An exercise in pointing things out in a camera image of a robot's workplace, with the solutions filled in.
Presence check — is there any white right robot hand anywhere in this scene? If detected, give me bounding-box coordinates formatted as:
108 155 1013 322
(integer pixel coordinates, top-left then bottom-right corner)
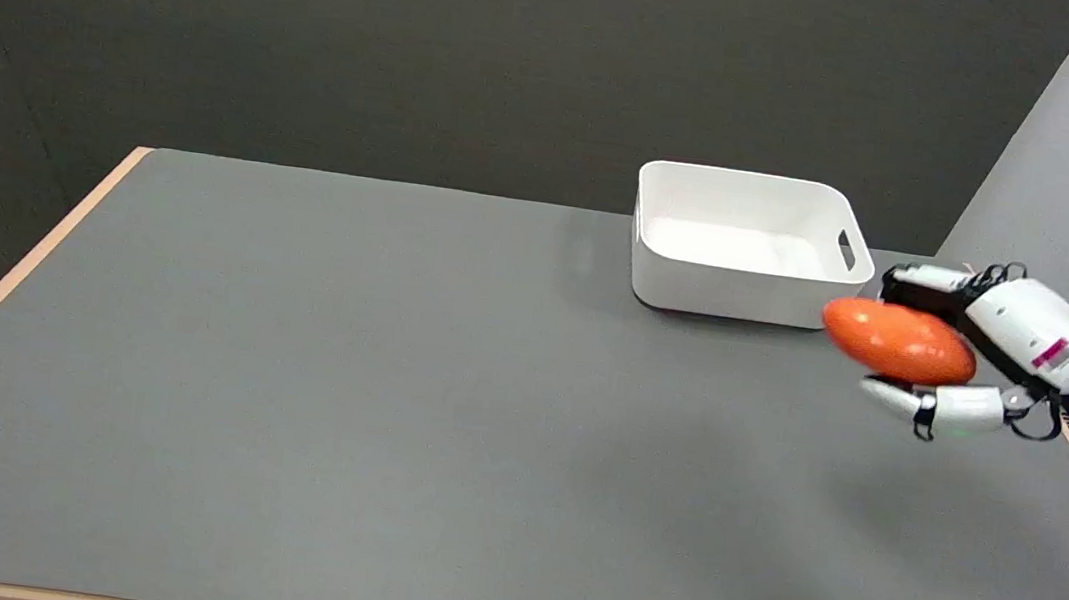
854 246 1069 458

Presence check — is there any white plastic box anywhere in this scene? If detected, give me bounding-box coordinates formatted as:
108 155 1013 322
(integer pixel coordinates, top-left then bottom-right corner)
622 157 886 337

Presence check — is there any orange mango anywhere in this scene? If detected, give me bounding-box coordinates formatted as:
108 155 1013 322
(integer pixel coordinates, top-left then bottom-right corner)
816 293 984 391

